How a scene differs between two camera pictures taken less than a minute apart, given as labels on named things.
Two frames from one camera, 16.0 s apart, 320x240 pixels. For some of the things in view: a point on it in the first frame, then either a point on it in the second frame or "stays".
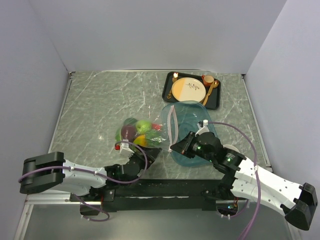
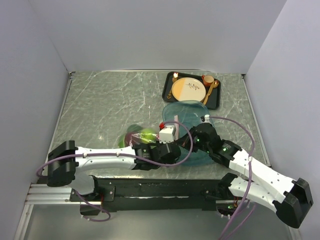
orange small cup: [207, 79] stays
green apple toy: [143, 127] → [148, 136]
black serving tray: [213, 101] stays
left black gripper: [152, 153] → [159, 144]
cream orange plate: [188, 89] stays
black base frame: [159, 195] stays
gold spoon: [215, 84] stays
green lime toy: [130, 121] → [131, 128]
